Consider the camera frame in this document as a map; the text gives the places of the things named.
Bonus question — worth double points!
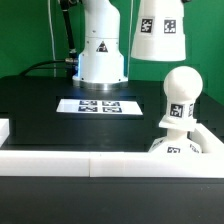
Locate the white lamp base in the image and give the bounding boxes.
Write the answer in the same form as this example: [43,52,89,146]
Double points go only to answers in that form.
[149,119,202,155]

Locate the white lamp bulb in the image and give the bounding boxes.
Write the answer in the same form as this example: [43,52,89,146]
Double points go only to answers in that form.
[163,66,203,121]

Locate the white lamp shade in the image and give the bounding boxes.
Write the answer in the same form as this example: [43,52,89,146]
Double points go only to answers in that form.
[131,0,186,62]

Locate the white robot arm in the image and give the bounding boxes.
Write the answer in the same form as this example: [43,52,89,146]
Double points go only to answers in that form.
[58,0,128,91]

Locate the white marker sheet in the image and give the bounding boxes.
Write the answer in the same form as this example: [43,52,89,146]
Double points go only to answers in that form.
[56,99,142,115]

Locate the black cable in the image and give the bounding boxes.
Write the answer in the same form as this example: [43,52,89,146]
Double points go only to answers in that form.
[19,58,81,76]

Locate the white front fence wall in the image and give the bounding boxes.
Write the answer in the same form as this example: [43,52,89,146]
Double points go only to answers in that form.
[0,150,224,178]

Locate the white fence wall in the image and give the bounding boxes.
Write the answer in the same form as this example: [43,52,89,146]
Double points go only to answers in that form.
[0,150,224,178]
[0,119,9,147]
[190,123,224,154]

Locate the white right fence wall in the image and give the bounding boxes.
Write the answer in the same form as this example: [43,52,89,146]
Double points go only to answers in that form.
[190,123,224,154]

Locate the white left fence wall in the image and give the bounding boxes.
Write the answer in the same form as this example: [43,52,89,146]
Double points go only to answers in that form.
[0,119,9,147]

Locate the white cable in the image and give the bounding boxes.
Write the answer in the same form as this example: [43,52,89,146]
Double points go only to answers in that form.
[47,0,57,62]

